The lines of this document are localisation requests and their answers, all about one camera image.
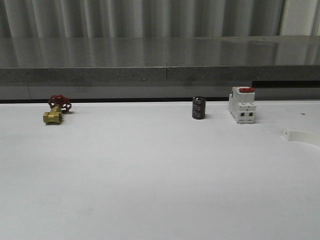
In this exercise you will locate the white half pipe clamp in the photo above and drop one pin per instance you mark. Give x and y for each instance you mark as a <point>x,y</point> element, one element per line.
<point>301,136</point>

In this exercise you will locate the black cylindrical capacitor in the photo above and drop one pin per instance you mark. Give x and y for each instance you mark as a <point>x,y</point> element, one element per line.
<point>198,107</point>

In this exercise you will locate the white red circuit breaker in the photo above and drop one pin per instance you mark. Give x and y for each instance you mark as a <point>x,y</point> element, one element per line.
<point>241,104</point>

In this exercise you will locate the brass valve red handwheel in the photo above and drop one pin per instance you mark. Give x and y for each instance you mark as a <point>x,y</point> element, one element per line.
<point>58,104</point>

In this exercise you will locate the grey stone counter ledge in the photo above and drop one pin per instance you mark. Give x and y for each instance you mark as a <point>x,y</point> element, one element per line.
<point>158,69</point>

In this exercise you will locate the grey pleated curtain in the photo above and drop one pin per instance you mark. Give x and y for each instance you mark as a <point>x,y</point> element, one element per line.
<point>158,18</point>

